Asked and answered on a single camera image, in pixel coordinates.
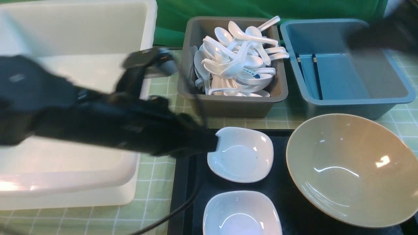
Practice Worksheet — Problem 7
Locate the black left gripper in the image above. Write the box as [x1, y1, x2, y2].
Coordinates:
[113, 47, 218, 158]

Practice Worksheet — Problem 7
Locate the white square dish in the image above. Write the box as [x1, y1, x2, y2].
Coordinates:
[207, 127, 274, 183]
[202, 191, 283, 235]

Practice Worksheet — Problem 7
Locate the beige noodle bowl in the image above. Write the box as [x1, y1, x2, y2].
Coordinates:
[286, 114, 418, 228]

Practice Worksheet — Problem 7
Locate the white soup spoon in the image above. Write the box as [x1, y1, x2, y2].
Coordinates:
[228, 21, 278, 46]

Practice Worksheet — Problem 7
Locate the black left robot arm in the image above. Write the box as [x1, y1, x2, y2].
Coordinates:
[0, 47, 218, 159]

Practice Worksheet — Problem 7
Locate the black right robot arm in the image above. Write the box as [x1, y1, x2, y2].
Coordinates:
[346, 0, 418, 55]

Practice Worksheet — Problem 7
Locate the white spoon left side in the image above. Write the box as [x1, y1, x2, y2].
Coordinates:
[194, 50, 211, 95]

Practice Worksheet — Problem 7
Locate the large white plastic tub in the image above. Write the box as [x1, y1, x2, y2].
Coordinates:
[0, 0, 158, 210]

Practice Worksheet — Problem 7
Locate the green backdrop cloth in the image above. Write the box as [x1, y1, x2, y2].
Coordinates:
[154, 0, 388, 47]

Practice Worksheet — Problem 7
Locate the white spoon upright centre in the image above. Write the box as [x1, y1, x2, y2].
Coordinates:
[245, 26, 271, 66]

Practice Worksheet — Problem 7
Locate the white spoon right edge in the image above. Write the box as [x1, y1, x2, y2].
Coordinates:
[269, 52, 290, 61]

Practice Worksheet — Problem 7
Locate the white spoon top sticking out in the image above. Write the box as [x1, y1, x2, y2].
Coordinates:
[258, 15, 281, 32]

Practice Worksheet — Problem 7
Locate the black serving tray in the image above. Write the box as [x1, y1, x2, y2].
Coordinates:
[167, 129, 417, 235]

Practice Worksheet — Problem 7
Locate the blue plastic bin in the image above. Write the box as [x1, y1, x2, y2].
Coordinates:
[280, 18, 416, 119]

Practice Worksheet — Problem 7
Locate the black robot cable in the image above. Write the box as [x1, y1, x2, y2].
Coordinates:
[127, 52, 209, 235]

